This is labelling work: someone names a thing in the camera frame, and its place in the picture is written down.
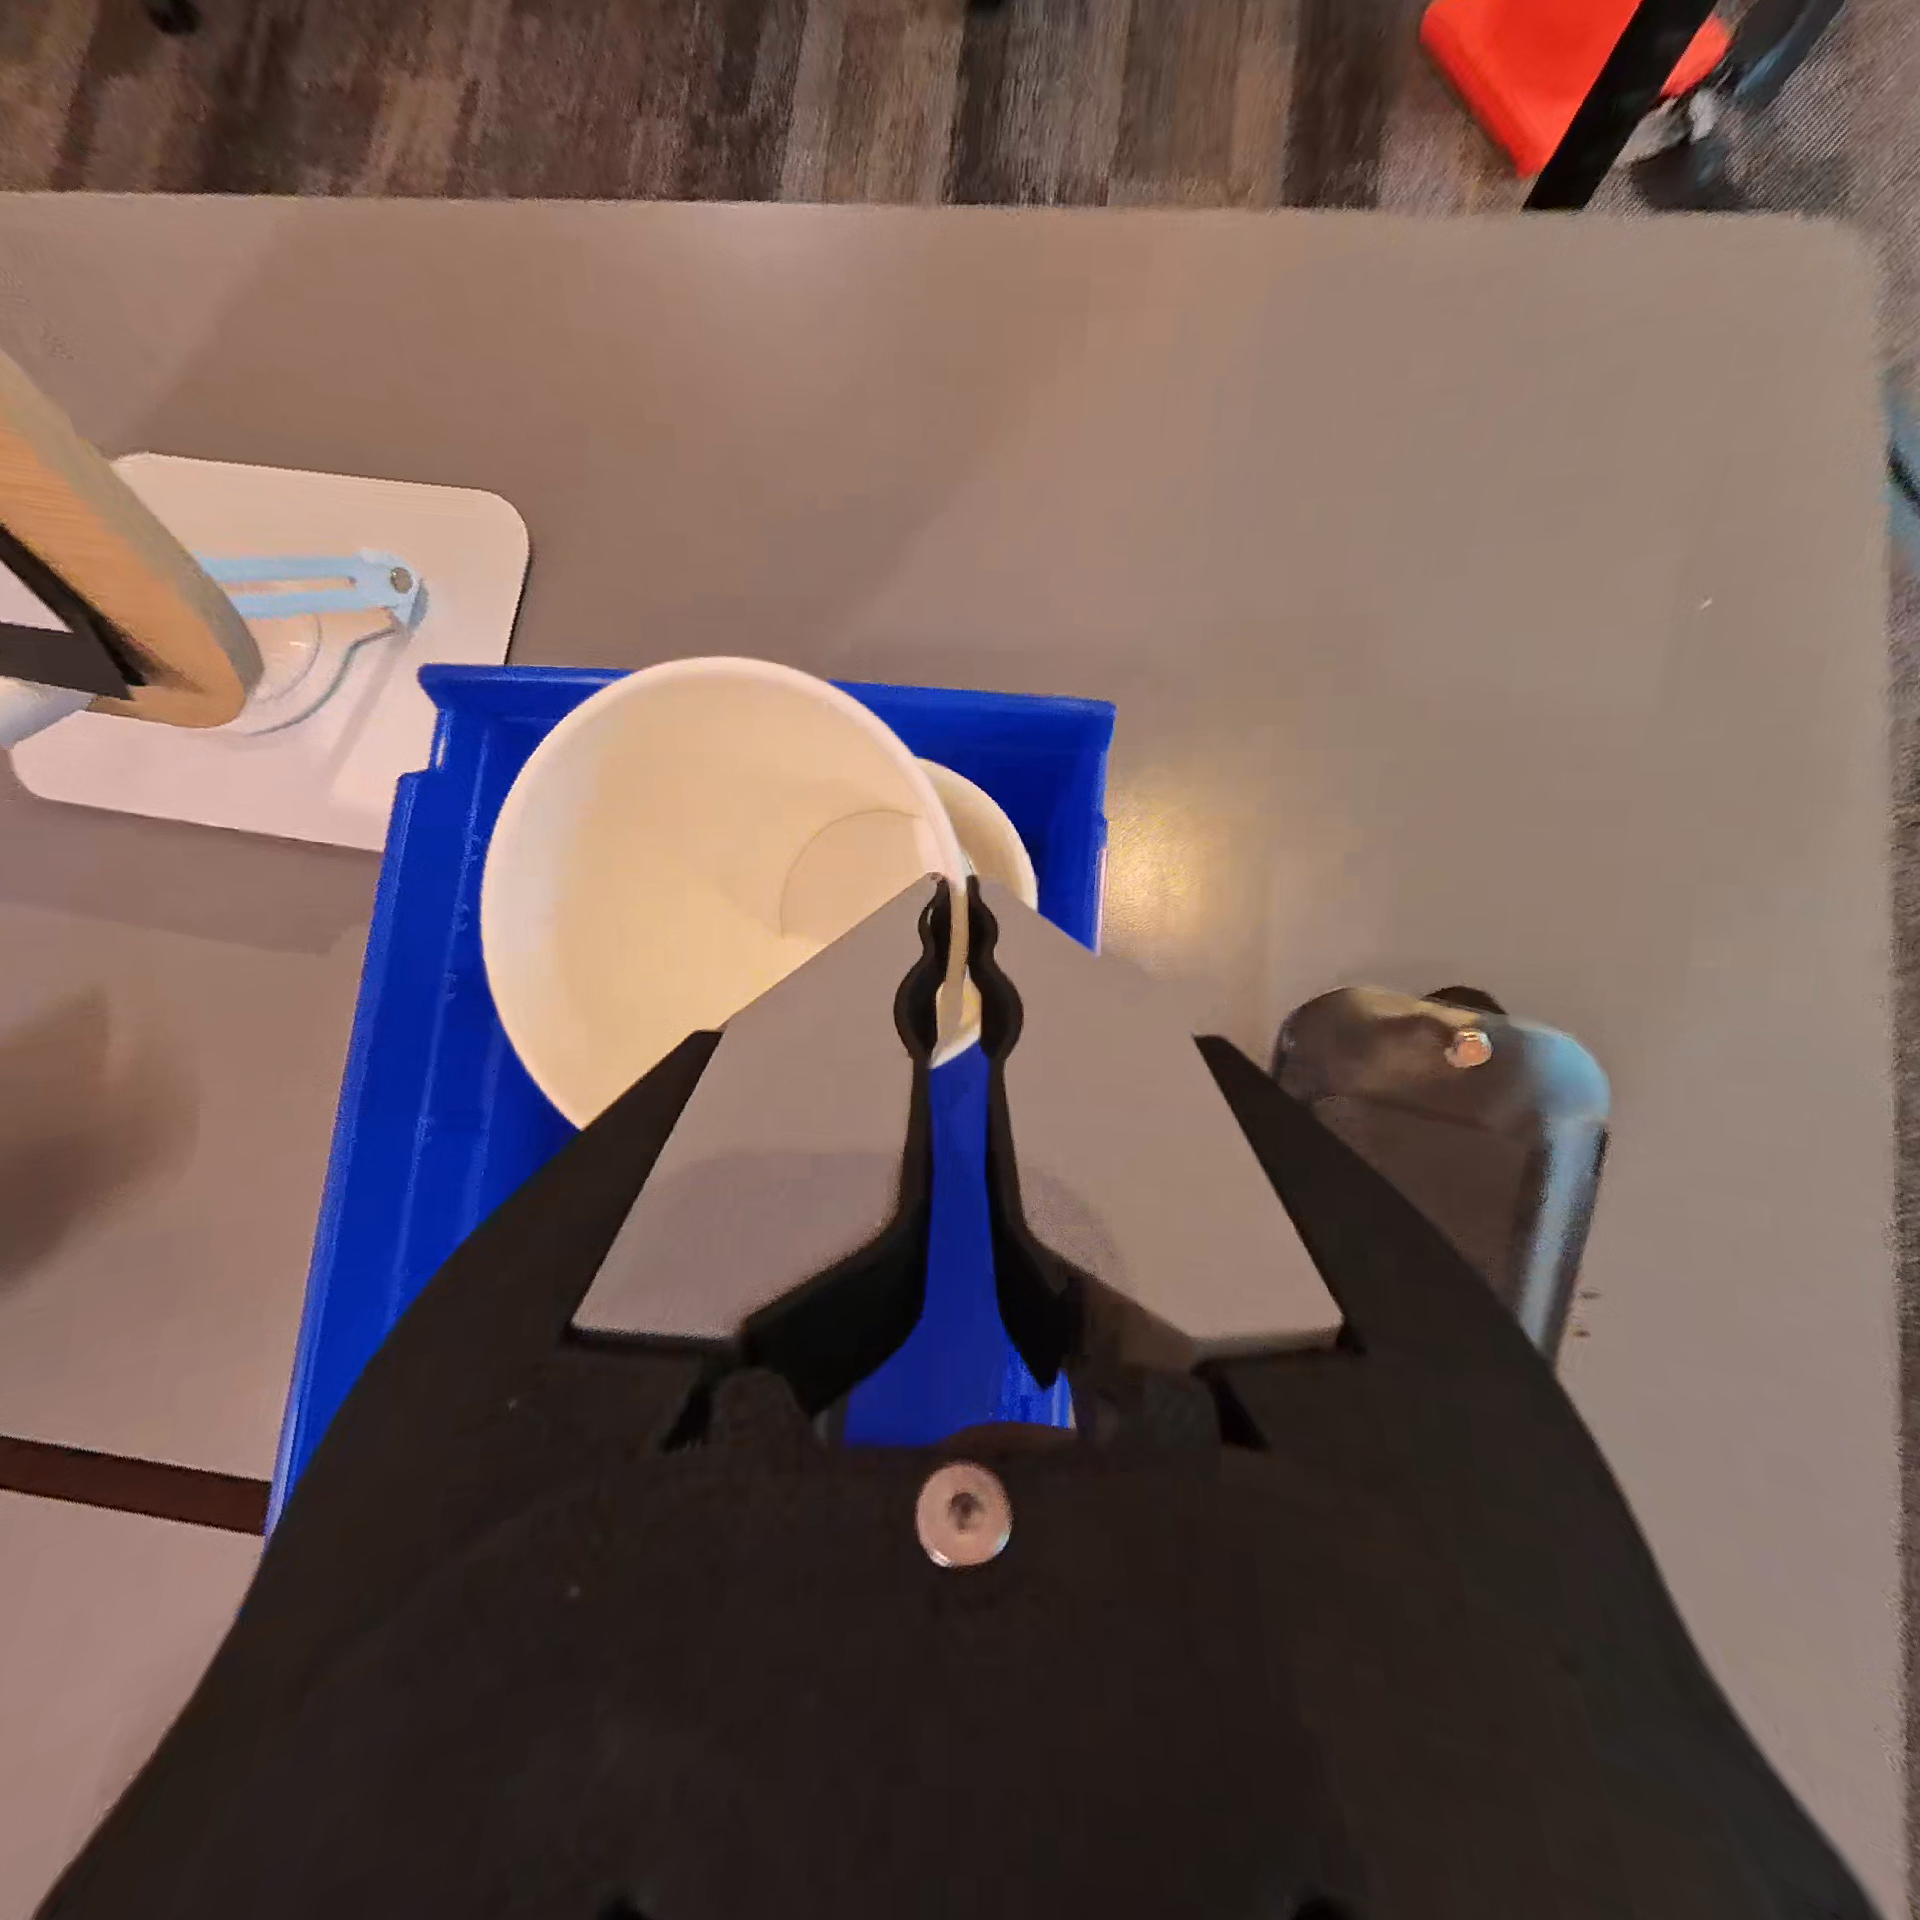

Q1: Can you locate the black tripod pole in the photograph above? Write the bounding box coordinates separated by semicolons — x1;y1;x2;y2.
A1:
1522;0;1729;213

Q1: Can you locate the nested cup stack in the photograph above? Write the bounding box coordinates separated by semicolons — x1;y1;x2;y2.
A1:
912;755;1041;1070

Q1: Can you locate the metal desk clamp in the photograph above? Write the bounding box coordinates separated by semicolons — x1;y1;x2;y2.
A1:
1272;986;1613;1354

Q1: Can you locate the orange traffic cone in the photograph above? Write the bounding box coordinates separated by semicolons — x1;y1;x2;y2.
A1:
1417;0;1734;179

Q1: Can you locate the white paper cup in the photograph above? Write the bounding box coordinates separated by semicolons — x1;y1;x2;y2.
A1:
480;656;985;1130

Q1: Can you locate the wooden document stand white base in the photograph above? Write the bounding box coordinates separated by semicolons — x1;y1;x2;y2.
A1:
0;352;531;857

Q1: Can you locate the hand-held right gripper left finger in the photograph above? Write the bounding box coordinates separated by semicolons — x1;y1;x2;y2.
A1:
569;874;952;1421

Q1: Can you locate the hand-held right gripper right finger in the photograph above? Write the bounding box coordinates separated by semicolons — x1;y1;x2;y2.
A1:
964;874;1347;1442

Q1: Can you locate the blue plastic bin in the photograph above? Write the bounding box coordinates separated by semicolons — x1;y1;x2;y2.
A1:
268;662;1121;1538

